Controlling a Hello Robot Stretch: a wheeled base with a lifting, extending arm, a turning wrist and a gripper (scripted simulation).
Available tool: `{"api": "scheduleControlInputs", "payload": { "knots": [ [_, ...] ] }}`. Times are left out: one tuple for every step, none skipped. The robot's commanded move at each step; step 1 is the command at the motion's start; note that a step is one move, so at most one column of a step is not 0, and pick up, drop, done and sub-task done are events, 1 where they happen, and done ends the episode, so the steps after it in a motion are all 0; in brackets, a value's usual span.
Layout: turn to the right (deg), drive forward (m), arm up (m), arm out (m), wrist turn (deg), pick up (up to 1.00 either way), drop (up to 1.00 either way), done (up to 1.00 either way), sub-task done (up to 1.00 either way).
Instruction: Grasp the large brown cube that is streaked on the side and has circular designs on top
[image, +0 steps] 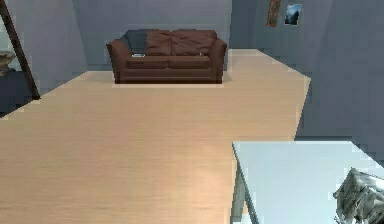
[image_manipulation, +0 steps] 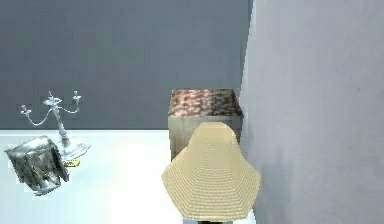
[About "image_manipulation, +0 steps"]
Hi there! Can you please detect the large brown streaked cube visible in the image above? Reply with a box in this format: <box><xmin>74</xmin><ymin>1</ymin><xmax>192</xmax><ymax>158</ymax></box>
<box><xmin>167</xmin><ymin>88</ymin><xmax>244</xmax><ymax>162</ymax></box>

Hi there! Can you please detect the beige ribbed lamp shade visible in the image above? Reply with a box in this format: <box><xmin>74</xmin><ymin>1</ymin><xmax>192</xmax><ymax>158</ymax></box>
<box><xmin>161</xmin><ymin>121</ymin><xmax>262</xmax><ymax>222</ymax></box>

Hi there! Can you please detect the silver candelabra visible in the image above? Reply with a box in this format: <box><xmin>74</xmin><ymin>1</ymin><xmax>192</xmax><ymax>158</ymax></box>
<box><xmin>20</xmin><ymin>90</ymin><xmax>91</xmax><ymax>160</ymax></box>

